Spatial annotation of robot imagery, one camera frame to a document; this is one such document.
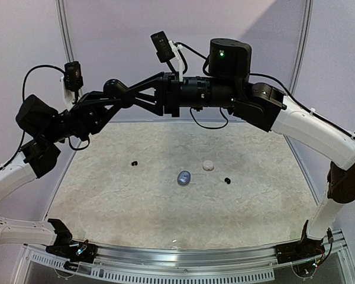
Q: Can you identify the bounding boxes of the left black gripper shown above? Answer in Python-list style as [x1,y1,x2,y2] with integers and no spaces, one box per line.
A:
[43,89,123,142]

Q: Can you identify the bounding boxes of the purple earbud charging case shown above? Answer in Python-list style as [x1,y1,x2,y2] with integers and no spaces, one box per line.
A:
[177,170,191,186]

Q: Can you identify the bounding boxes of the white round charging case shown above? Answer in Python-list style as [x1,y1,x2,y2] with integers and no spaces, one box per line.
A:
[202,160,214,171]

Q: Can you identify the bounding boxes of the black oval charging case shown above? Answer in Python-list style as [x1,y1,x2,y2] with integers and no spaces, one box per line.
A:
[103,79,134,108]

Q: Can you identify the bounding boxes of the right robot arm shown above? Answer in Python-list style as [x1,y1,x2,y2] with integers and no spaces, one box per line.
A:
[127,38,355,258]

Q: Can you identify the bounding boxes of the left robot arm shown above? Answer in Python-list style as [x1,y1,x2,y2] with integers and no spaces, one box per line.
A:
[0,92,125,257]

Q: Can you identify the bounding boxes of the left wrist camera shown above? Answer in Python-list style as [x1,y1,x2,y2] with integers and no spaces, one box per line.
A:
[59,61,84,110]

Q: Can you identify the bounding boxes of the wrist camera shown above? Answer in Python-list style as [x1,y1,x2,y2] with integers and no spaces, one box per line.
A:
[150,30,186,80]
[59,61,84,110]

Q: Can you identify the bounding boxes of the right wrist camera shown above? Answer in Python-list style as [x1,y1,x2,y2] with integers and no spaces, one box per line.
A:
[150,30,186,80]

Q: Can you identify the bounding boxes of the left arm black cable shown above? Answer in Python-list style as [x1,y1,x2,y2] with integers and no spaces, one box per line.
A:
[22,65,66,101]

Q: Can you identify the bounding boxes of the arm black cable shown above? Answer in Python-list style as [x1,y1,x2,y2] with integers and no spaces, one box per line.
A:
[22,65,66,101]
[250,73,293,98]

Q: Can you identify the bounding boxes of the left aluminium frame post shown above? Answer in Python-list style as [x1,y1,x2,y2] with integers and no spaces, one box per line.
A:
[56,0,75,62]

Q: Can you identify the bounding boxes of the aluminium frame post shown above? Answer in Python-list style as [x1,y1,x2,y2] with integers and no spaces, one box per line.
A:
[56,0,75,62]
[289,0,313,94]

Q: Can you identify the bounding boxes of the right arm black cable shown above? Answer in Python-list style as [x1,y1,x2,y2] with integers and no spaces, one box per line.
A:
[250,73,293,98]

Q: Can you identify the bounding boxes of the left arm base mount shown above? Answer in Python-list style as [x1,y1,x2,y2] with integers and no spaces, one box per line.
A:
[46,240,98,263]

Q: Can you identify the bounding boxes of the right aluminium frame post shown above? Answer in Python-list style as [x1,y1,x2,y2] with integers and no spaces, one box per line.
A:
[289,0,313,94]

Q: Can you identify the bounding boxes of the aluminium front rail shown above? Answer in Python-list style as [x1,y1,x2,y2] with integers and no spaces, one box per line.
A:
[16,230,355,283]

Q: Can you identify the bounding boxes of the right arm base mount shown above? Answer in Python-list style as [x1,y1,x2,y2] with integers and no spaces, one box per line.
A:
[274,233,325,264]

